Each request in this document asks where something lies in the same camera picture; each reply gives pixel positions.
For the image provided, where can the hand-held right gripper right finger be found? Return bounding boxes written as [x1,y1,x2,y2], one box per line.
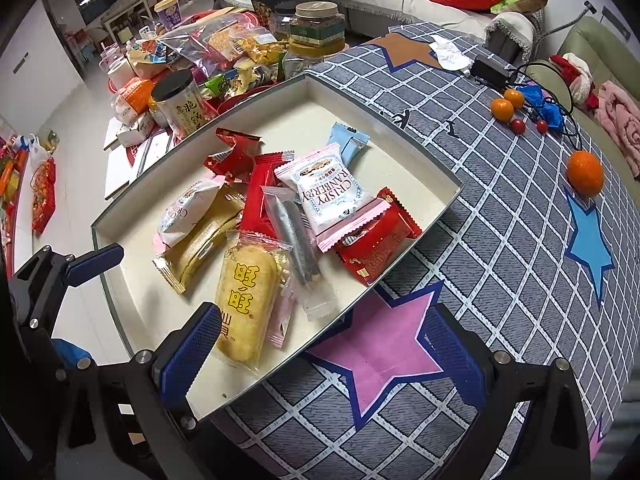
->
[426,302,592,480]

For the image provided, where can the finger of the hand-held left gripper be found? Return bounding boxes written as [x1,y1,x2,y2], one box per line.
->
[50,338,94,370]
[44,242,125,287]

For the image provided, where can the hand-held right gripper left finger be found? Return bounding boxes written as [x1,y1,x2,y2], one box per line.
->
[55,301,223,480]

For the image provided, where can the yellow rice cracker packet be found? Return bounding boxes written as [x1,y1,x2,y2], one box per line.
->
[214,230,294,374]

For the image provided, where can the gold snack packet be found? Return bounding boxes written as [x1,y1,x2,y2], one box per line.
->
[152,185,246,295]

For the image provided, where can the white bun snack packet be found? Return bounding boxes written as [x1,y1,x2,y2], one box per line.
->
[156,179,224,251]

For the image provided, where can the patterned red snack packet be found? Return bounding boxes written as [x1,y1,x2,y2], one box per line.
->
[331,187,424,286]

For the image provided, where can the clear grey stick packet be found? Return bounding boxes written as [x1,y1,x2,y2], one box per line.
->
[261,185,337,321]

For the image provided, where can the long red snack packet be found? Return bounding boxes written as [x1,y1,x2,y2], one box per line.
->
[240,152,296,241]

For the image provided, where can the small red snack packet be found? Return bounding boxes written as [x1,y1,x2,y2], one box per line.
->
[202,127,264,184]

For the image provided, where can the pink white snack packet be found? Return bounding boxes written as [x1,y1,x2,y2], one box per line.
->
[274,144,392,252]

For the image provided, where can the light blue snack packet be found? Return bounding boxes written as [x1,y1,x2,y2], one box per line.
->
[327,122,371,166]

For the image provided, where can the grey shallow box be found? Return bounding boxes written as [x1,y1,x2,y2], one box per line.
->
[90,71,464,424]

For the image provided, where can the pile of assorted snacks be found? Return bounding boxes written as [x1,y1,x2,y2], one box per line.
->
[100,5,301,128]

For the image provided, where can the red mesh bag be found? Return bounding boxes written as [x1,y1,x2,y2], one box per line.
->
[31,157,57,234]

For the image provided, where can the star printed checked tablecloth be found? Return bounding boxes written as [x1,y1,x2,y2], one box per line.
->
[215,20,626,480]

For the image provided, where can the black lid jar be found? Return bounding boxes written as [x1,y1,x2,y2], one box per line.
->
[151,70,201,136]

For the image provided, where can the large orange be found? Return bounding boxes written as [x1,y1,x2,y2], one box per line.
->
[566,151,605,198]

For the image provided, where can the wooden side table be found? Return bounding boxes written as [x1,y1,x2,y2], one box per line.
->
[100,0,154,37]

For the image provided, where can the purple tub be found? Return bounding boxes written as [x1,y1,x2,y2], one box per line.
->
[154,0,181,29]

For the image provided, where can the blue plastic bag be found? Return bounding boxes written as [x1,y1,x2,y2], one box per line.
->
[515,85,566,131]

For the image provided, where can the pink blanket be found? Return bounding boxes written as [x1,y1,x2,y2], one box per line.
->
[593,80,640,179]

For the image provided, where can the black power adapter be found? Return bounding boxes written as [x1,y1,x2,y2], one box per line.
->
[472,55,516,84]

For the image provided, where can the white crumpled tissue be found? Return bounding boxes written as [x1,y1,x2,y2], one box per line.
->
[429,35,474,74]

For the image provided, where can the red white plush toy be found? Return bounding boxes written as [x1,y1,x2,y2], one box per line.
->
[549,55,599,109]

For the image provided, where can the gold lid jar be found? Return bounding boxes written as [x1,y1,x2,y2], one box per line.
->
[290,1,347,61]

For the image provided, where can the green armchair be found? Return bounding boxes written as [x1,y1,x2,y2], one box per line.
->
[557,16,640,181]

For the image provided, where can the gooseneck phone holder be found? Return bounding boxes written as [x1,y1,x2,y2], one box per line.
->
[537,2,596,61]

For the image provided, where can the green patterned cushion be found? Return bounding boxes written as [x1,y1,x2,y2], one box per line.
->
[490,0,550,16]

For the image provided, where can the black cable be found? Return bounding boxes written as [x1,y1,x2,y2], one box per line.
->
[514,60,582,152]

